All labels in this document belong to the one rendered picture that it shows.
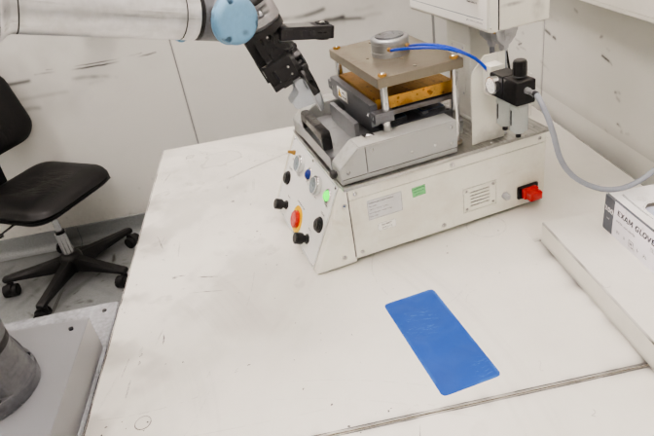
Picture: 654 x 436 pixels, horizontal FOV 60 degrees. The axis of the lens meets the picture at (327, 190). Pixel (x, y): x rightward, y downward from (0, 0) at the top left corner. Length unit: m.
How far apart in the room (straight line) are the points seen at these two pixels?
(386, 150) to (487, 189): 0.26
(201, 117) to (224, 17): 1.91
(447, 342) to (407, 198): 0.31
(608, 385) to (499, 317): 0.20
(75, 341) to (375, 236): 0.58
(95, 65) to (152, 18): 1.91
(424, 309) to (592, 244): 0.33
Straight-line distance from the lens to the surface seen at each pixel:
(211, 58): 2.69
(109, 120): 2.84
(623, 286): 1.06
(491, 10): 1.11
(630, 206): 1.13
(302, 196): 1.26
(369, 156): 1.07
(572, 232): 1.17
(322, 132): 1.12
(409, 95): 1.14
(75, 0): 0.84
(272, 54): 1.11
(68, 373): 1.03
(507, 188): 1.27
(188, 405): 0.99
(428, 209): 1.18
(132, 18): 0.86
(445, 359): 0.96
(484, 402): 0.91
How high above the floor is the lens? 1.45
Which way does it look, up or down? 29 degrees down
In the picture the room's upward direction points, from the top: 9 degrees counter-clockwise
